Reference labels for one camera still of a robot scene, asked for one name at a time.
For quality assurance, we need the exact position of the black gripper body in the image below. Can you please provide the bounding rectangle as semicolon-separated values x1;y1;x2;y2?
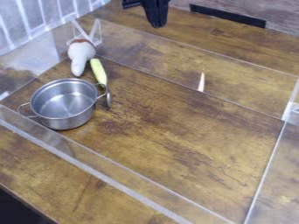
121;0;170;9

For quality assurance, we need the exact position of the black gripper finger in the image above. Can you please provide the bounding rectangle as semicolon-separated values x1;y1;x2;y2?
141;0;157;28
156;0;169;27

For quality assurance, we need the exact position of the white plush toy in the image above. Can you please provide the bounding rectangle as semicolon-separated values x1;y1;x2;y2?
68;39;96;77

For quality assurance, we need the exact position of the green handled metal spoon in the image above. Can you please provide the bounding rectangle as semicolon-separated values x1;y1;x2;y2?
89;59;112;107

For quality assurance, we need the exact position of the small steel pot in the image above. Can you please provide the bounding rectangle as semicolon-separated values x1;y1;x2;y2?
17;78;108;130

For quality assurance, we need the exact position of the black strip on table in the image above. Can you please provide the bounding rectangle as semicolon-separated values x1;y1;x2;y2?
189;3;266;28

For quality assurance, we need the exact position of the clear acrylic stand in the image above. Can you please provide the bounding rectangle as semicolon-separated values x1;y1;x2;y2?
66;19;102;46

